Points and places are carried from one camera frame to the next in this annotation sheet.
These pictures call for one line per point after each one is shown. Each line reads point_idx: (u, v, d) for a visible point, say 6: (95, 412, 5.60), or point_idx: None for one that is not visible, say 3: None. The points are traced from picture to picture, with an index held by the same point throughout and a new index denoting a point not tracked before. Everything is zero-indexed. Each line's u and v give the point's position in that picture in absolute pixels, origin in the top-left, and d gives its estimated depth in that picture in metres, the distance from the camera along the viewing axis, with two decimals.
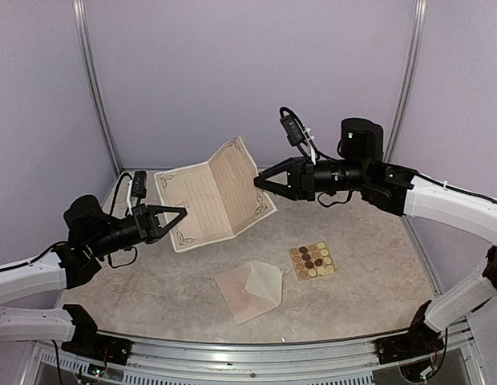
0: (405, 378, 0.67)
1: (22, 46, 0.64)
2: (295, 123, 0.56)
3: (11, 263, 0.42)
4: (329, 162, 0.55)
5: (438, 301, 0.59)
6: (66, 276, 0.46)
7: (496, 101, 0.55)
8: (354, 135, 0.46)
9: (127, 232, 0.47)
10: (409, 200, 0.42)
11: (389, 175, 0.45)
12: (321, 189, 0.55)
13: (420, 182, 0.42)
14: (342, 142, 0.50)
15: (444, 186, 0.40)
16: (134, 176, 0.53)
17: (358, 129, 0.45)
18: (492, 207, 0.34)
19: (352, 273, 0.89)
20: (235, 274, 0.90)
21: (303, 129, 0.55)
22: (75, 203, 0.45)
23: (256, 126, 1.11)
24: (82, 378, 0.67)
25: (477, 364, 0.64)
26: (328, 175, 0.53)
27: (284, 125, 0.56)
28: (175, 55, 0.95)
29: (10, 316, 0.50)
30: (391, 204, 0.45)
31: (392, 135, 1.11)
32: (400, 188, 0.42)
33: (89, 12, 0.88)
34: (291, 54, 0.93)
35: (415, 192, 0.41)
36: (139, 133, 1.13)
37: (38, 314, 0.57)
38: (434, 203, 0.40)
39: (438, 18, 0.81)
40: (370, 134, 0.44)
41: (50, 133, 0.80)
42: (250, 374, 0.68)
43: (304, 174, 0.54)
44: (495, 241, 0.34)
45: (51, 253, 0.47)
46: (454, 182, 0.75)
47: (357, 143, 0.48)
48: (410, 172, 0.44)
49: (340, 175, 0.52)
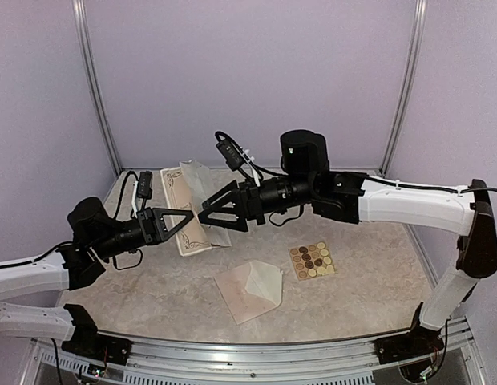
0: (405, 378, 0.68)
1: (22, 45, 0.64)
2: (232, 147, 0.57)
3: (15, 261, 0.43)
4: (272, 181, 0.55)
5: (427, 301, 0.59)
6: (67, 278, 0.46)
7: (495, 100, 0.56)
8: (295, 149, 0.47)
9: (132, 234, 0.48)
10: (363, 206, 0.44)
11: (339, 184, 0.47)
12: (269, 208, 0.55)
13: (371, 185, 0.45)
14: (285, 159, 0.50)
15: (397, 185, 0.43)
16: (140, 177, 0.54)
17: (299, 143, 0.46)
18: (450, 197, 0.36)
19: (353, 273, 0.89)
20: (234, 274, 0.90)
21: (241, 152, 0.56)
22: (79, 205, 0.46)
23: (256, 126, 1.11)
24: (82, 378, 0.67)
25: (477, 364, 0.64)
26: (276, 194, 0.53)
27: (222, 150, 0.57)
28: (176, 54, 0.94)
29: (11, 312, 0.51)
30: (345, 213, 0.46)
31: (392, 135, 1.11)
32: (351, 196, 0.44)
33: (90, 12, 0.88)
34: (292, 54, 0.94)
35: (368, 196, 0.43)
36: (139, 132, 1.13)
37: (38, 313, 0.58)
38: (389, 203, 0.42)
39: (437, 18, 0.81)
40: (312, 147, 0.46)
41: (50, 132, 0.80)
42: (250, 374, 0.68)
43: (250, 198, 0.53)
44: (461, 229, 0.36)
45: (56, 253, 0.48)
46: (454, 182, 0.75)
47: (299, 158, 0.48)
48: (359, 176, 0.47)
49: (288, 191, 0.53)
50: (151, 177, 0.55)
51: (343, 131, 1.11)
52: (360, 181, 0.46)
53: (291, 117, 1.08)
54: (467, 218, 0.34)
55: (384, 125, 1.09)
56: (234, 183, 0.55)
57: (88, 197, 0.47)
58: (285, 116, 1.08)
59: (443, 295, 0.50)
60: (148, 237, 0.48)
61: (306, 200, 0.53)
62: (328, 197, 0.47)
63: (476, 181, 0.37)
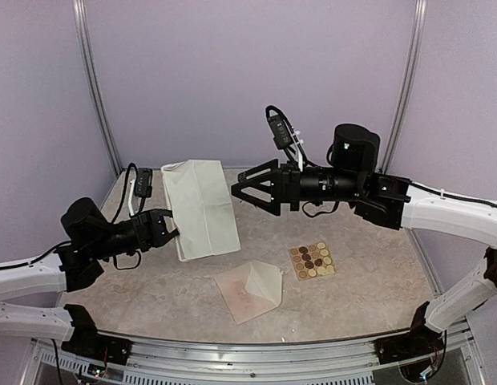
0: (405, 378, 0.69)
1: (22, 46, 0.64)
2: (283, 124, 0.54)
3: (13, 262, 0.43)
4: (316, 169, 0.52)
5: (438, 304, 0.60)
6: (66, 280, 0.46)
7: (495, 101, 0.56)
8: (350, 145, 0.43)
9: (129, 237, 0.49)
10: (406, 212, 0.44)
11: (384, 188, 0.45)
12: (305, 198, 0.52)
13: (415, 192, 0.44)
14: (336, 151, 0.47)
15: (441, 194, 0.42)
16: (138, 175, 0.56)
17: (356, 138, 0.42)
18: (491, 212, 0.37)
19: (352, 273, 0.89)
20: (234, 274, 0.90)
21: (292, 132, 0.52)
22: (72, 207, 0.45)
23: (256, 126, 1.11)
24: (82, 378, 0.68)
25: (477, 364, 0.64)
26: (315, 184, 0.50)
27: (272, 126, 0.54)
28: (176, 54, 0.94)
29: (10, 312, 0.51)
30: (388, 217, 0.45)
31: (392, 135, 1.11)
32: (397, 201, 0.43)
33: (89, 12, 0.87)
34: (292, 54, 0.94)
35: (413, 204, 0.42)
36: (138, 132, 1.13)
37: (37, 312, 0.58)
38: (431, 212, 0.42)
39: (437, 19, 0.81)
40: (371, 145, 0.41)
41: (50, 133, 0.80)
42: (250, 374, 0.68)
43: (290, 182, 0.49)
44: (496, 245, 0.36)
45: (53, 253, 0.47)
46: (454, 182, 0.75)
47: (353, 155, 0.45)
48: (403, 182, 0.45)
49: (329, 184, 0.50)
50: (149, 175, 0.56)
51: None
52: (405, 187, 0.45)
53: (291, 117, 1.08)
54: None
55: (384, 125, 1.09)
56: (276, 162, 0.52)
57: (80, 199, 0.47)
58: (285, 116, 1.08)
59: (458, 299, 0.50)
60: (145, 241, 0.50)
61: (347, 196, 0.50)
62: (373, 200, 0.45)
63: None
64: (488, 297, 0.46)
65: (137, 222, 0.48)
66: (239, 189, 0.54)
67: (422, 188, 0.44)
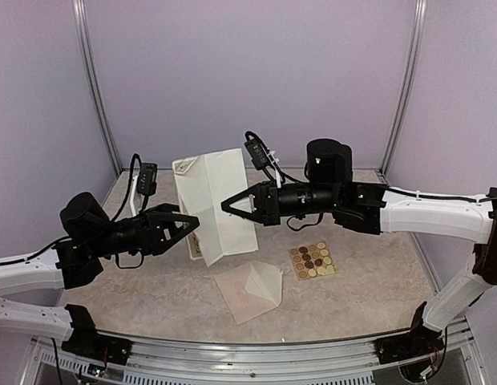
0: (405, 378, 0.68)
1: (22, 47, 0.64)
2: (260, 147, 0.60)
3: (13, 258, 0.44)
4: (294, 185, 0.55)
5: (433, 303, 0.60)
6: (62, 277, 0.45)
7: (494, 99, 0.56)
8: (322, 159, 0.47)
9: (129, 235, 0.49)
10: (384, 217, 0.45)
11: (361, 196, 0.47)
12: (288, 212, 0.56)
13: (392, 196, 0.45)
14: (309, 168, 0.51)
15: (417, 196, 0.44)
16: (141, 170, 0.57)
17: (325, 153, 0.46)
18: (470, 207, 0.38)
19: (352, 273, 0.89)
20: (234, 274, 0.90)
21: (268, 153, 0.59)
22: (73, 202, 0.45)
23: (256, 126, 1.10)
24: (82, 378, 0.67)
25: (477, 364, 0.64)
26: (294, 199, 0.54)
27: (249, 149, 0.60)
28: (176, 55, 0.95)
29: (10, 310, 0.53)
30: (369, 224, 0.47)
31: (393, 135, 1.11)
32: (373, 208, 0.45)
33: (90, 12, 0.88)
34: (292, 54, 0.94)
35: (389, 208, 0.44)
36: (138, 132, 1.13)
37: (37, 312, 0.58)
38: (410, 214, 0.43)
39: (437, 18, 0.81)
40: (339, 158, 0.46)
41: (50, 133, 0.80)
42: (250, 374, 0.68)
43: (269, 196, 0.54)
44: (479, 238, 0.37)
45: (53, 249, 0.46)
46: (454, 181, 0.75)
47: (325, 168, 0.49)
48: (380, 188, 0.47)
49: (307, 197, 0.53)
50: (151, 172, 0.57)
51: (344, 131, 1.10)
52: (381, 192, 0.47)
53: (291, 118, 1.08)
54: (486, 227, 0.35)
55: (385, 125, 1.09)
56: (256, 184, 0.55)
57: (82, 193, 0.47)
58: (285, 115, 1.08)
59: (452, 298, 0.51)
60: (147, 241, 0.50)
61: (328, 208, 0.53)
62: (350, 208, 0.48)
63: (494, 190, 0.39)
64: (482, 293, 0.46)
65: (139, 222, 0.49)
66: (229, 204, 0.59)
67: (398, 192, 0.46)
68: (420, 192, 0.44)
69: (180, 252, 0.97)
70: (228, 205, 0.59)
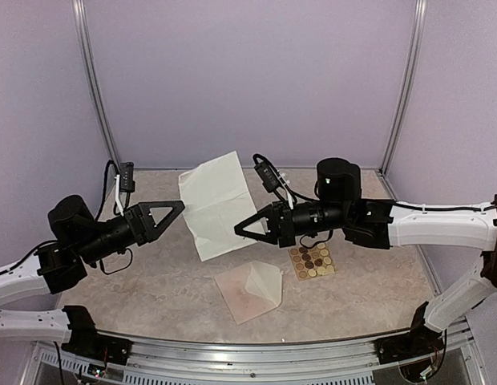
0: (405, 378, 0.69)
1: (22, 48, 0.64)
2: (268, 169, 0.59)
3: None
4: (305, 204, 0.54)
5: (435, 304, 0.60)
6: (46, 284, 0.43)
7: (494, 99, 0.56)
8: (332, 179, 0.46)
9: (121, 235, 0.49)
10: (393, 233, 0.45)
11: (369, 212, 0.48)
12: (301, 232, 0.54)
13: (399, 211, 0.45)
14: (320, 186, 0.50)
15: (423, 209, 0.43)
16: (122, 170, 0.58)
17: (335, 174, 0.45)
18: (474, 216, 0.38)
19: (352, 273, 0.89)
20: (234, 273, 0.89)
21: (277, 176, 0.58)
22: (62, 204, 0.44)
23: (256, 125, 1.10)
24: (82, 378, 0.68)
25: (477, 364, 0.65)
26: (307, 217, 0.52)
27: (260, 173, 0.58)
28: (176, 55, 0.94)
29: (6, 319, 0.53)
30: (377, 241, 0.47)
31: (393, 135, 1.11)
32: (381, 223, 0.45)
33: (90, 12, 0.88)
34: (292, 54, 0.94)
35: (397, 224, 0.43)
36: (138, 132, 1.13)
37: (32, 318, 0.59)
38: (418, 227, 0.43)
39: (437, 19, 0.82)
40: (349, 178, 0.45)
41: (50, 133, 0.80)
42: (250, 374, 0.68)
43: (282, 218, 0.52)
44: (486, 245, 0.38)
45: (35, 256, 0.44)
46: (454, 182, 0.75)
47: (335, 187, 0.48)
48: (387, 203, 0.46)
49: (320, 215, 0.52)
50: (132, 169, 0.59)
51: (343, 131, 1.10)
52: (389, 208, 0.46)
53: (291, 118, 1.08)
54: (492, 234, 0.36)
55: (384, 125, 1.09)
56: (268, 205, 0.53)
57: (70, 195, 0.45)
58: (285, 115, 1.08)
59: (456, 300, 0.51)
60: (138, 236, 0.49)
61: (339, 224, 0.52)
62: (360, 225, 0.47)
63: None
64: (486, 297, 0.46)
65: (134, 216, 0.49)
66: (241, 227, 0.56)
67: (404, 207, 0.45)
68: (426, 205, 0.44)
69: (180, 252, 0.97)
70: (241, 229, 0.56)
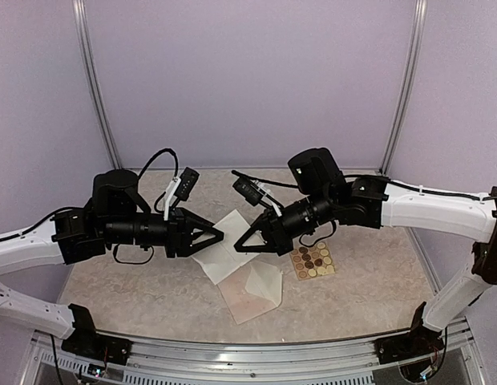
0: (406, 378, 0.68)
1: (22, 49, 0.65)
2: (248, 183, 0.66)
3: (7, 233, 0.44)
4: (294, 206, 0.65)
5: (431, 303, 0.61)
6: (60, 252, 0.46)
7: (494, 99, 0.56)
8: (302, 169, 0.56)
9: (155, 229, 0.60)
10: (385, 210, 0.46)
11: (361, 188, 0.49)
12: (296, 230, 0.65)
13: (394, 189, 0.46)
14: (300, 181, 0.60)
15: (420, 191, 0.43)
16: (185, 177, 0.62)
17: (304, 164, 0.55)
18: (472, 204, 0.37)
19: (353, 273, 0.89)
20: (234, 273, 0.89)
21: (258, 188, 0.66)
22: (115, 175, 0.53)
23: (256, 125, 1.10)
24: (82, 378, 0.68)
25: (477, 364, 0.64)
26: (298, 217, 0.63)
27: (239, 189, 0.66)
28: (176, 55, 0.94)
29: (13, 300, 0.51)
30: (369, 217, 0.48)
31: (393, 135, 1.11)
32: (375, 200, 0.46)
33: (89, 12, 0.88)
34: (291, 55, 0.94)
35: (392, 201, 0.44)
36: (138, 132, 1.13)
37: (42, 306, 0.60)
38: (412, 208, 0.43)
39: (436, 19, 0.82)
40: (313, 162, 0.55)
41: (50, 133, 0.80)
42: (250, 374, 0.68)
43: (273, 222, 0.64)
44: (481, 237, 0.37)
45: (51, 221, 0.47)
46: (454, 182, 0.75)
47: (310, 175, 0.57)
48: (381, 180, 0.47)
49: (309, 212, 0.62)
50: (195, 180, 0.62)
51: (343, 131, 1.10)
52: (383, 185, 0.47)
53: (291, 118, 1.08)
54: (490, 225, 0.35)
55: (384, 125, 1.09)
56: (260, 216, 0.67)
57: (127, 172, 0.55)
58: (285, 115, 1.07)
59: (450, 300, 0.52)
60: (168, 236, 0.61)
61: (329, 216, 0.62)
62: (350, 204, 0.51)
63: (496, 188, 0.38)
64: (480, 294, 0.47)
65: (174, 225, 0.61)
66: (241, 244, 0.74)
67: (401, 186, 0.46)
68: (423, 187, 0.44)
69: None
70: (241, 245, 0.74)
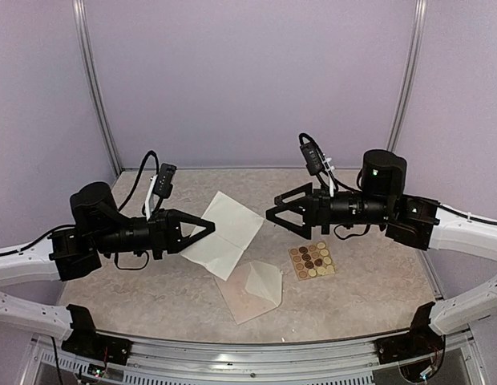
0: (406, 378, 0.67)
1: (22, 49, 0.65)
2: (314, 151, 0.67)
3: (7, 249, 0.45)
4: (347, 196, 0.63)
5: (444, 309, 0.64)
6: (56, 269, 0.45)
7: (496, 99, 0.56)
8: (379, 171, 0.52)
9: (139, 233, 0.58)
10: (435, 234, 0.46)
11: (414, 210, 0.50)
12: (339, 219, 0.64)
13: (443, 215, 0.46)
14: (365, 176, 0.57)
15: (469, 218, 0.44)
16: (162, 173, 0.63)
17: (384, 166, 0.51)
18: None
19: (353, 273, 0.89)
20: (234, 274, 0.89)
21: (323, 160, 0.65)
22: (87, 189, 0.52)
23: (255, 125, 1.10)
24: (82, 378, 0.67)
25: (478, 365, 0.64)
26: (345, 207, 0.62)
27: (305, 155, 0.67)
28: (178, 55, 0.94)
29: (10, 305, 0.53)
30: (418, 239, 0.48)
31: (392, 135, 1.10)
32: (426, 224, 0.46)
33: (89, 11, 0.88)
34: (291, 55, 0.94)
35: (442, 227, 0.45)
36: (138, 132, 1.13)
37: (38, 310, 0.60)
38: (460, 235, 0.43)
39: (437, 19, 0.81)
40: (394, 170, 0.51)
41: (50, 133, 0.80)
42: (250, 374, 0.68)
43: (322, 206, 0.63)
44: None
45: (49, 239, 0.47)
46: (454, 181, 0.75)
47: (382, 178, 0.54)
48: (433, 204, 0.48)
49: (358, 207, 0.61)
50: (171, 175, 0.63)
51: (343, 131, 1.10)
52: (433, 209, 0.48)
53: (290, 118, 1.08)
54: None
55: (384, 126, 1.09)
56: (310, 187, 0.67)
57: (98, 183, 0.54)
58: (285, 115, 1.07)
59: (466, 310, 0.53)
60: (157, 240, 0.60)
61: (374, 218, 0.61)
62: (404, 222, 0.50)
63: None
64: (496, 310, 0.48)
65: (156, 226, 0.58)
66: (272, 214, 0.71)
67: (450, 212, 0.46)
68: (472, 215, 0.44)
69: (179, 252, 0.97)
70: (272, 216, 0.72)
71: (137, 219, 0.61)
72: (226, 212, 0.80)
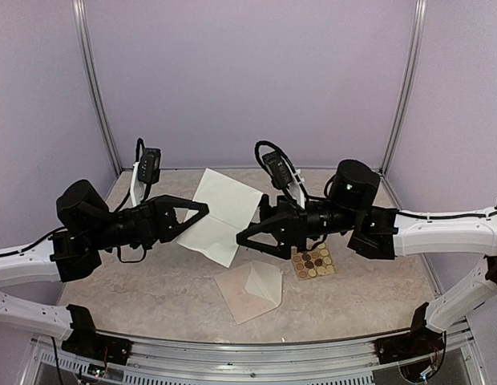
0: (406, 378, 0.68)
1: (22, 49, 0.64)
2: (282, 162, 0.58)
3: (9, 249, 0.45)
4: (315, 205, 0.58)
5: (438, 307, 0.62)
6: (57, 271, 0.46)
7: (495, 100, 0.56)
8: (353, 186, 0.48)
9: (130, 226, 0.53)
10: (398, 242, 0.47)
11: (373, 224, 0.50)
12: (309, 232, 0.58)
13: (402, 220, 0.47)
14: (337, 188, 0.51)
15: (428, 218, 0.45)
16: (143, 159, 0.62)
17: (357, 181, 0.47)
18: (478, 223, 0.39)
19: (352, 273, 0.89)
20: (234, 274, 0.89)
21: (293, 172, 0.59)
22: (69, 191, 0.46)
23: (255, 125, 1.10)
24: (82, 378, 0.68)
25: (477, 364, 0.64)
26: (317, 218, 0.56)
27: (272, 166, 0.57)
28: (177, 55, 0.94)
29: (10, 305, 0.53)
30: (382, 251, 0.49)
31: (393, 135, 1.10)
32: (386, 235, 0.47)
33: (89, 12, 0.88)
34: (290, 55, 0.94)
35: (402, 233, 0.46)
36: (138, 132, 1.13)
37: (38, 310, 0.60)
38: (422, 237, 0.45)
39: (437, 19, 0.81)
40: (369, 188, 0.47)
41: (50, 133, 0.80)
42: (250, 374, 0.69)
43: (300, 221, 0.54)
44: (491, 250, 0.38)
45: (49, 241, 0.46)
46: (454, 182, 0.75)
47: (353, 195, 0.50)
48: (392, 212, 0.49)
49: (328, 217, 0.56)
50: (155, 159, 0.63)
51: (343, 131, 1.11)
52: (393, 217, 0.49)
53: (290, 118, 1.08)
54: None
55: (384, 126, 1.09)
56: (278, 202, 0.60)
57: (78, 180, 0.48)
58: (285, 115, 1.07)
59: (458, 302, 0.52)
60: (151, 231, 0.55)
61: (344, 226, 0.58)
62: (365, 236, 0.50)
63: None
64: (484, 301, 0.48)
65: (144, 215, 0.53)
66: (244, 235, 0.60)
67: (409, 216, 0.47)
68: (430, 214, 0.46)
69: (179, 252, 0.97)
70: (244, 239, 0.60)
71: (126, 209, 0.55)
72: (220, 192, 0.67)
